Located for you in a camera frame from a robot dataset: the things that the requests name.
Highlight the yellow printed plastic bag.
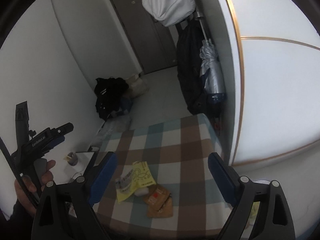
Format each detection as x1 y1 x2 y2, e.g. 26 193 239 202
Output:
115 161 156 203

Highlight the orange-brown snack packet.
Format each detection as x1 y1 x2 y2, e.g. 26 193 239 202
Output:
143 184 171 211

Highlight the person's left hand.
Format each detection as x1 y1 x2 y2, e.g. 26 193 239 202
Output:
13 159 57 215

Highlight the white side table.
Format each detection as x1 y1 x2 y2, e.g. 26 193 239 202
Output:
72 152 95 179

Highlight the grey pen holder cup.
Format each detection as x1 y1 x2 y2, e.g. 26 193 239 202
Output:
64 152 79 166

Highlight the white crumpled tissue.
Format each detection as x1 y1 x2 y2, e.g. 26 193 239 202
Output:
134 187 149 197

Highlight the grey plastic parcel bag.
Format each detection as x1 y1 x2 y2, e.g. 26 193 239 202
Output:
91 115 131 147

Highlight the checkered tablecloth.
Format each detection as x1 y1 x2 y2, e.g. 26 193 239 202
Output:
97 114 231 239

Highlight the white frosted sliding window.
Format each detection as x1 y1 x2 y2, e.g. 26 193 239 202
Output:
226 0 319 166

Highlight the black backpack on floor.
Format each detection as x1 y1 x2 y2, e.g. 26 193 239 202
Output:
94 77 129 121

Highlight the beige paper bag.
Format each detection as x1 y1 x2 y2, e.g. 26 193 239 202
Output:
125 74 149 99

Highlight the silver folded umbrella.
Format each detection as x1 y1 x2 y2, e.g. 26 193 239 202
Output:
194 10 226 105

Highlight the grey-brown door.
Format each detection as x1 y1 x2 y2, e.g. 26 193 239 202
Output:
111 0 177 74

